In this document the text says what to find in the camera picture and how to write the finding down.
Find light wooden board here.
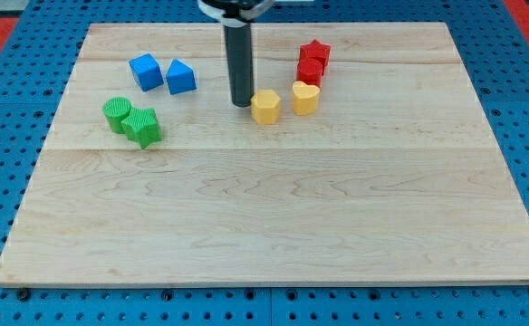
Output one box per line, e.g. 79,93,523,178
0,23,529,289

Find blue triangular prism block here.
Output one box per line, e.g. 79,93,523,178
166,59,197,95

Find yellow heart block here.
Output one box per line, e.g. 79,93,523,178
292,81,320,116

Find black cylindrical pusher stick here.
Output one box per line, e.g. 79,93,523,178
224,24,254,107

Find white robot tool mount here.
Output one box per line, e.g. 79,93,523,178
197,0,274,27

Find yellow hexagon block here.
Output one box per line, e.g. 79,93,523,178
251,90,281,125

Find green cylinder block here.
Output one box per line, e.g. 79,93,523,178
102,97,132,134

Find red cylinder block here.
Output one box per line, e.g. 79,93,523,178
296,58,323,87

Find red star block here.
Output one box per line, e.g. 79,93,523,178
299,39,331,74

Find blue cube block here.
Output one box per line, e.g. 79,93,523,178
129,53,164,91

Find green star block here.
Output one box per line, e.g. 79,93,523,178
121,108,162,149

